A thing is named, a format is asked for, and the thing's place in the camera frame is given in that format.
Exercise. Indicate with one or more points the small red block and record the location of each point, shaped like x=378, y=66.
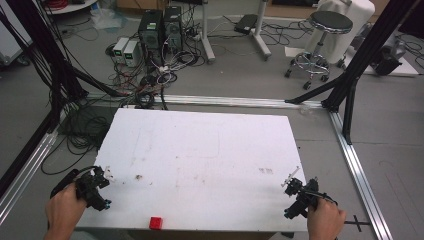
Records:
x=155, y=223

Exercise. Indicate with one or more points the black device on white board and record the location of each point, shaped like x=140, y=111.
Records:
x=388, y=60

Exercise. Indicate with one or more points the black low frame bar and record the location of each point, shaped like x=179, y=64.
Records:
x=23, y=156

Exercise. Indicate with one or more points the white power supply unit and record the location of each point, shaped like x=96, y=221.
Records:
x=131, y=52
x=120, y=49

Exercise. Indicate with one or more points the person's left hand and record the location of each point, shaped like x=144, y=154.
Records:
x=65, y=210

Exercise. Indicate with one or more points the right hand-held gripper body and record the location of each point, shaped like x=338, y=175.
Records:
x=302, y=198

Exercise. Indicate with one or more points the black frame brace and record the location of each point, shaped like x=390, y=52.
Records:
x=313, y=91

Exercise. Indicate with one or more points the black frame strut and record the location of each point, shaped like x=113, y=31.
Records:
x=349, y=113

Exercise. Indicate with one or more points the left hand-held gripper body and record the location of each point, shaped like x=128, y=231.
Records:
x=90, y=191

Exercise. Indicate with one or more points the round white table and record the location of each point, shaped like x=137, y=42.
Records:
x=71, y=6

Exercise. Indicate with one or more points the clear plastic bag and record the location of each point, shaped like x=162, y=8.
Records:
x=106, y=18

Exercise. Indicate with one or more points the black round stool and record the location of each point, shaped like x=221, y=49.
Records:
x=328, y=23

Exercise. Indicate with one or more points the black computer tower green label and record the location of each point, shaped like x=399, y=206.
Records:
x=151, y=33

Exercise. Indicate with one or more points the person's right hand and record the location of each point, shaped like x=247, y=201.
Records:
x=325, y=220

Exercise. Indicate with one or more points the long aluminium rail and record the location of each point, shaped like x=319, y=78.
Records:
x=233, y=100

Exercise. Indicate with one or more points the black flat box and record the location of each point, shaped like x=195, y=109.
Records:
x=246, y=23

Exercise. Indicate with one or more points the white desk leg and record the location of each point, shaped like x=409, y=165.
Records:
x=261, y=36
x=207, y=36

